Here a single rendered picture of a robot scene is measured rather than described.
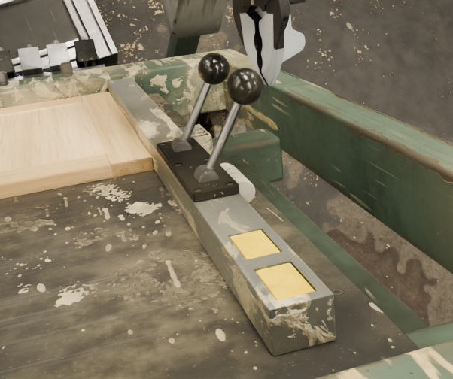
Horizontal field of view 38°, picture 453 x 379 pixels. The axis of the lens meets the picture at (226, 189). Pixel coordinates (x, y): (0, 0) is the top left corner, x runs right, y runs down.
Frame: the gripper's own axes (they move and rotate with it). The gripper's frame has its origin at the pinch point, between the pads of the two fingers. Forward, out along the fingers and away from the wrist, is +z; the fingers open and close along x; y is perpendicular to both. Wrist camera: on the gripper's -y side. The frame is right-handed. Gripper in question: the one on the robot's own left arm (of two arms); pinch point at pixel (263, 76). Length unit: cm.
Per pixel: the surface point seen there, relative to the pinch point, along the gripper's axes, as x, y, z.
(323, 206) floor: 92, 97, 75
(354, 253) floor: 80, 99, 90
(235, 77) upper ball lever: -9.6, -11.5, -3.2
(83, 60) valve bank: 77, 10, 6
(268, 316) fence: -30.8, -26.1, 8.8
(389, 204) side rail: -15.2, 5.1, 14.7
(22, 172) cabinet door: 21.7, -25.2, 10.2
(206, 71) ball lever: 1.1, -7.7, -2.1
